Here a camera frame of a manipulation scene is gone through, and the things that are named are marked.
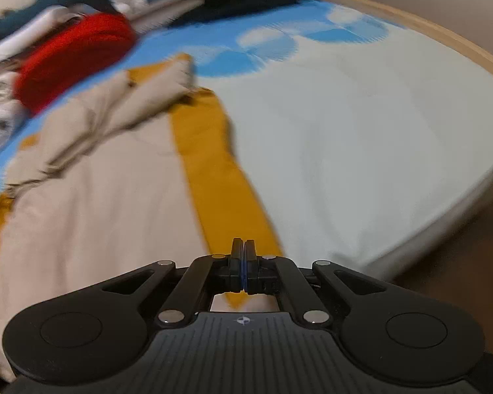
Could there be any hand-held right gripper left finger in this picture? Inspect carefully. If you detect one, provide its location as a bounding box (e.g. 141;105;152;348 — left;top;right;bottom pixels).
103;238;245;329

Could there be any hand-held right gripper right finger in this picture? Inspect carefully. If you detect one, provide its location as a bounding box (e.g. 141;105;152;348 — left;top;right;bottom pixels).
244;239;389;329

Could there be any beige and mustard jacket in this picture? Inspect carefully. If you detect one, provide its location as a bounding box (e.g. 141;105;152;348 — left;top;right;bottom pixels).
0;53;286;382

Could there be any blue and white bed sheet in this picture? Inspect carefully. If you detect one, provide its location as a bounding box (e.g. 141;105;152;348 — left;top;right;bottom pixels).
0;0;493;272

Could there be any folded red blanket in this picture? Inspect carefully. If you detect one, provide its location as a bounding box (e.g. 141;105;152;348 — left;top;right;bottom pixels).
14;12;138;116

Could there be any dark teal plush toy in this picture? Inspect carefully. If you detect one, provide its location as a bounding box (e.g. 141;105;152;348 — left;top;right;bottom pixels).
0;0;126;39

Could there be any folded white cloth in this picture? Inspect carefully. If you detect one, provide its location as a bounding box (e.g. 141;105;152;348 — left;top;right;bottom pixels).
0;6;82;70

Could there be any wooden bed rail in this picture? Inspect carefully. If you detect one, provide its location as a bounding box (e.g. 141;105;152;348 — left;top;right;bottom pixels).
318;0;493;87

